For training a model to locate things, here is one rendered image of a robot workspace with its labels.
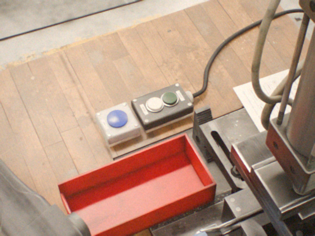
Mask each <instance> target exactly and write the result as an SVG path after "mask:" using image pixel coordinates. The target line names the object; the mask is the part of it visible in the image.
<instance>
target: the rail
mask: <svg viewBox="0 0 315 236"><path fill-rule="evenodd" d="M261 211H263V209H262V207H260V208H258V209H255V210H253V211H250V212H249V213H247V214H245V215H242V216H240V217H237V218H235V219H233V220H231V221H228V222H226V223H223V224H221V225H220V226H219V228H220V230H221V229H224V228H226V227H228V226H230V225H232V224H234V223H237V222H239V221H241V220H244V219H246V218H248V217H251V216H253V215H255V214H258V213H259V212H261Z"/></svg>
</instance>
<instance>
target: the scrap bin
mask: <svg viewBox="0 0 315 236"><path fill-rule="evenodd" d="M216 185H217V184H216V182H215V180H214V179H213V177H212V175H211V174H210V172H209V170H208V168H207V167H206V165H205V164H204V162H203V161H202V159H201V157H200V155H199V154H198V152H197V150H196V149H195V146H194V145H193V144H192V142H191V141H190V139H189V137H188V136H187V133H184V134H180V135H179V136H177V137H174V138H172V139H169V140H166V141H163V142H161V143H158V144H155V145H153V146H150V147H149V148H146V149H143V150H141V151H138V152H136V153H133V154H130V155H128V156H125V157H122V158H119V159H117V160H116V161H113V162H111V163H108V164H105V165H102V166H100V167H97V168H94V169H92V170H89V171H87V172H84V173H82V174H80V175H77V176H75V177H72V178H69V179H66V180H64V181H61V182H59V183H58V188H59V192H60V195H61V199H62V202H63V205H64V207H65V210H66V212H67V214H69V215H70V214H72V212H75V213H76V214H78V215H79V216H80V217H81V218H82V219H83V220H84V221H85V222H86V224H87V225H88V227H89V230H90V232H91V235H92V236H131V235H134V234H136V233H138V232H141V231H143V230H146V229H148V228H151V227H153V226H155V225H158V224H160V223H162V222H164V221H166V220H169V219H171V218H174V217H176V216H178V215H181V214H184V213H186V212H188V211H190V210H192V209H195V208H197V207H199V206H202V205H204V204H207V203H209V202H212V201H214V199H215V192H216Z"/></svg>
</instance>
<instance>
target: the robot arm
mask: <svg viewBox="0 0 315 236"><path fill-rule="evenodd" d="M0 236H92V235H91V232H90V230H89V227H88V225H87V224H86V222H85V221H84V220H83V219H82V218H81V217H80V216H79V215H78V214H76V213H75V212H72V214H70V215H69V214H68V215H67V216H66V215H65V214H64V212H63V211H62V210H61V209H60V208H59V207H58V205H57V204H55V203H54V204H53V205H51V204H50V203H49V202H48V201H47V199H46V198H45V197H44V196H42V195H39V194H38V193H37V192H35V191H34V190H32V188H30V187H29V186H27V185H26V184H25V183H24V182H23V181H22V180H20V179H19V178H18V177H17V175H15V174H14V173H13V172H12V170H11V169H10V168H9V167H8V166H7V165H6V164H5V162H4V161H3V160H2V159H1V158H0Z"/></svg>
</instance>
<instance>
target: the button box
mask: <svg viewBox="0 0 315 236"><path fill-rule="evenodd" d="M290 13H304V10H303V9H290V10H286V11H282V12H278V13H276V14H275V15H274V17H273V18H276V17H279V16H282V15H285V14H290ZM261 23H262V19H260V20H259V21H257V22H255V23H252V24H250V25H249V26H247V27H245V28H243V29H241V30H239V31H237V32H236V33H234V34H233V35H232V36H230V37H229V38H227V39H226V40H225V41H224V42H223V43H221V44H220V45H219V46H218V48H216V50H215V51H214V53H213V54H212V56H211V57H210V59H209V61H208V63H207V66H206V68H205V69H204V75H203V86H202V89H201V90H200V91H198V92H196V93H193V94H191V92H190V91H186V92H185V91H184V90H183V88H182V86H181V85H180V83H175V84H172V85H170V86H168V87H165V88H162V89H159V90H156V91H154V92H151V93H148V94H145V95H143V96H140V97H137V98H136V99H133V100H131V107H132V108H131V109H132V111H133V112H134V114H135V116H136V118H137V120H138V121H139V124H140V125H141V127H142V129H143V131H144V132H145V133H148V132H151V131H153V130H156V129H159V128H162V127H164V126H167V125H170V124H172V123H174V122H176V121H179V120H182V119H184V118H187V117H190V116H192V115H193V111H194V105H193V104H192V103H193V102H194V98H195V97H197V96H199V95H201V94H202V93H203V92H205V91H206V89H207V86H208V73H209V69H210V67H211V65H212V63H213V61H214V59H215V57H216V56H217V55H218V53H219V52H220V51H221V49H222V48H223V47H224V46H225V45H226V44H227V43H228V42H229V41H231V40H233V39H234V38H236V37H237V36H239V35H241V34H242V33H244V32H246V31H247V30H249V29H251V28H253V27H256V26H258V25H260V24H261ZM166 92H173V93H175V94H176V95H177V102H176V103H175V104H173V105H166V104H164V102H163V101H162V96H163V95H164V94H165V93H166ZM152 97H158V98H159V99H160V100H161V101H162V108H161V109H159V110H158V111H152V110H151V109H149V108H148V101H149V100H150V99H151V98H152Z"/></svg>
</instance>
